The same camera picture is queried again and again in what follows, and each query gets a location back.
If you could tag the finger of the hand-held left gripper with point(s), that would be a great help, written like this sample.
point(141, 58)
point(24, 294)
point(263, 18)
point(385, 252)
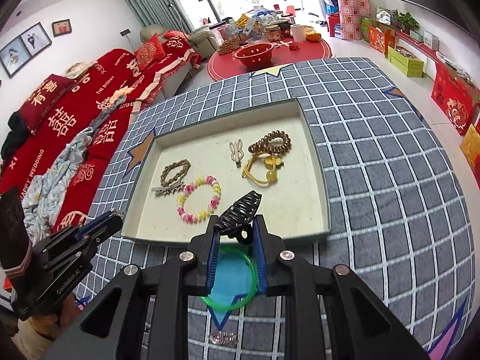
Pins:
point(107, 230)
point(95, 223)

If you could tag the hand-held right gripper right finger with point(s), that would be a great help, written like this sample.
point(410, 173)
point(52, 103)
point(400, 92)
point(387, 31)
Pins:
point(259, 262)

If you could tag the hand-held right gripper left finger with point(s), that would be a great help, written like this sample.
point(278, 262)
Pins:
point(213, 262)

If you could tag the black hair claw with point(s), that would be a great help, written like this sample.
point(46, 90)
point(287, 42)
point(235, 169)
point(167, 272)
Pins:
point(240, 210)

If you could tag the shallow grey-green box tray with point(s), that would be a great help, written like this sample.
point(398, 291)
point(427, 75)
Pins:
point(285, 202)

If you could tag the metal alligator hair clip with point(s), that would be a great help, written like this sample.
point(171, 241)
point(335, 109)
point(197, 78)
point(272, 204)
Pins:
point(167, 189)

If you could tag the bunny-shaped metal hair clip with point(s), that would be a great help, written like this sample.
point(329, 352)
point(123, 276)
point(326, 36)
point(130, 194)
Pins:
point(236, 153)

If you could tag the person's left hand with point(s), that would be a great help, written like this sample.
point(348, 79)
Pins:
point(67, 309)

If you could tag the green translucent bangle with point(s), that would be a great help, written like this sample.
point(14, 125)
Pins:
point(225, 308)

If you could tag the light blue crumpled blanket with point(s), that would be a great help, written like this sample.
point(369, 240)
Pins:
point(63, 172)

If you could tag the silver hair clip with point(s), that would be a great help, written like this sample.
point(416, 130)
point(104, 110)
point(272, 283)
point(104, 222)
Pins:
point(223, 339)

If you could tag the red covered sofa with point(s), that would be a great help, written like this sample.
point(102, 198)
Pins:
point(75, 127)

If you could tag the dark cloth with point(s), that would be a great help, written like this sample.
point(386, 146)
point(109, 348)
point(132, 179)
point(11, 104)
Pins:
point(15, 135)

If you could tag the large red printed pillow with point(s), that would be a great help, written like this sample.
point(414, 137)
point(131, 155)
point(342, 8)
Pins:
point(47, 99)

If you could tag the red patterned cushion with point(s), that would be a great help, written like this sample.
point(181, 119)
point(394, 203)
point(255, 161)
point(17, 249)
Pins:
point(150, 52)

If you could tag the framed wedding photo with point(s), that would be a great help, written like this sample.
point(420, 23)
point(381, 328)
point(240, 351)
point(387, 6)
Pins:
point(13, 58)
point(35, 38)

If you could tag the small red framed photo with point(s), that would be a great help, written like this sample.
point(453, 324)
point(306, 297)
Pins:
point(61, 27)

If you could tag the red colander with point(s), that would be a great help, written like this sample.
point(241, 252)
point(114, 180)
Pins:
point(254, 56)

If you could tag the beige armchair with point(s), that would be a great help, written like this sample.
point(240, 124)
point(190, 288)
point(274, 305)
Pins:
point(202, 39)

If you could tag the round red table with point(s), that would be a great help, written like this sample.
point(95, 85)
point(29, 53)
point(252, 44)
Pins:
point(307, 54)

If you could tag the orange bowl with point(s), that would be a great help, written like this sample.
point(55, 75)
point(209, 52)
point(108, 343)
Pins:
point(313, 36)

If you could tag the white paper roll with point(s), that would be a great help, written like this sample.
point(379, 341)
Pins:
point(298, 33)

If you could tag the yellow gift box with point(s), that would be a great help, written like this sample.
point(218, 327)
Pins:
point(471, 146)

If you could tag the stack of yellow-green boxes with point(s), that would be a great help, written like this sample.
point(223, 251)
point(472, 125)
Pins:
point(405, 62)

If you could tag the red plastic stool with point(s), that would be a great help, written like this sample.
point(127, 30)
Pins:
point(333, 24)

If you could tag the orange-red gift box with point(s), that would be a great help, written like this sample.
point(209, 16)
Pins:
point(380, 41)

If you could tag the red dragon gift box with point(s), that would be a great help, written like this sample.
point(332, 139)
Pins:
point(453, 99)

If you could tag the pink floral rolled mat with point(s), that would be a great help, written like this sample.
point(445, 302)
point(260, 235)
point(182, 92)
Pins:
point(352, 13)

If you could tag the red low shelf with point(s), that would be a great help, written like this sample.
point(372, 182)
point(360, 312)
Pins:
point(416, 43)

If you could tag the blue cardboard boxes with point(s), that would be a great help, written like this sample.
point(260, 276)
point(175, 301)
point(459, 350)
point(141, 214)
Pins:
point(329, 0)

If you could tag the small white box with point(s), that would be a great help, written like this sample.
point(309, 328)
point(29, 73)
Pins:
point(431, 40)

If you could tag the green potted plant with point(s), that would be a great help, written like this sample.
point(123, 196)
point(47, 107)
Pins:
point(405, 20)

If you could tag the black wall switch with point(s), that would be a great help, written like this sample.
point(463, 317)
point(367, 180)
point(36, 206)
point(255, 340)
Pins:
point(125, 32)

